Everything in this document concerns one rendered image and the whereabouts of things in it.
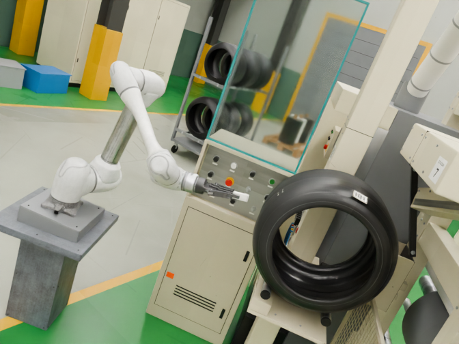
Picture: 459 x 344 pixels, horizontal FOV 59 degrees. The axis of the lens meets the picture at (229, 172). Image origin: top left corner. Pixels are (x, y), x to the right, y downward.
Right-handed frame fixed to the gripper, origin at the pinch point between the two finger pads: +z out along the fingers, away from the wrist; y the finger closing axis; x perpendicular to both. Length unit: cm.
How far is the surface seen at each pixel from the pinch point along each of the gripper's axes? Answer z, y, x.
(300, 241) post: 31.8, 26.2, 24.6
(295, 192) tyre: 22.3, -9.9, -11.7
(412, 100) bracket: 73, 80, -52
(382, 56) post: 44, 26, -70
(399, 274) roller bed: 80, 19, 24
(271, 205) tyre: 14.4, -9.1, -3.3
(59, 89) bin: -375, 431, 64
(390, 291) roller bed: 79, 19, 34
